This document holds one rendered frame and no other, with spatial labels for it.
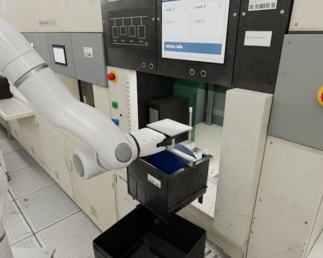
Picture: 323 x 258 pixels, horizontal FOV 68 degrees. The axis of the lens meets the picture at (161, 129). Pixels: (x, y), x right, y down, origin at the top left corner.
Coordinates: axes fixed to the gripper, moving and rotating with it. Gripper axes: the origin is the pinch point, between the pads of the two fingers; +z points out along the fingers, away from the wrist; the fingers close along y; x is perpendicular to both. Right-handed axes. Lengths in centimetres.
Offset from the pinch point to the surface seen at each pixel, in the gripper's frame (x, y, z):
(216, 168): -35, -8, 43
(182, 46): 26.5, -8.4, 15.0
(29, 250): -49, -34, -42
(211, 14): 36.3, 2.9, 15.1
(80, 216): -126, -125, 13
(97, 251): -33.6, -2.2, -28.5
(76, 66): 11, -95, 14
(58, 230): -126, -121, -8
